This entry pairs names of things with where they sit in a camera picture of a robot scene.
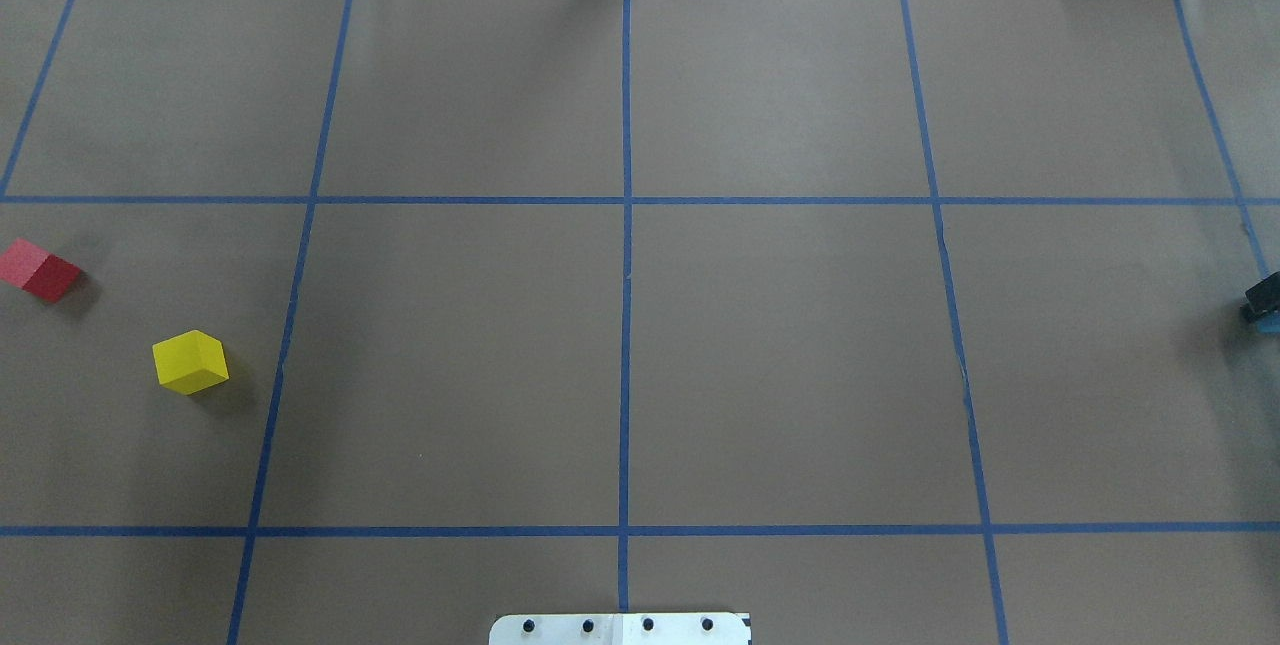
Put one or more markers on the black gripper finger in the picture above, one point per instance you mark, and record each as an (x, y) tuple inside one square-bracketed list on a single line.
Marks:
[(1261, 302)]

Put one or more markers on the blue cube block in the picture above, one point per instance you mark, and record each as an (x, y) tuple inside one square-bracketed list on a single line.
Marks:
[(1269, 324)]

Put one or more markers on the yellow cube block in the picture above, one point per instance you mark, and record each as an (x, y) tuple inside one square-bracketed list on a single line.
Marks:
[(190, 362)]

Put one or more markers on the red cube block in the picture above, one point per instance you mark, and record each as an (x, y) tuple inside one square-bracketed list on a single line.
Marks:
[(38, 271)]

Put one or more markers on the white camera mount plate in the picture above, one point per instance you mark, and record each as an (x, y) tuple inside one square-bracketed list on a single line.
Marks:
[(623, 628)]

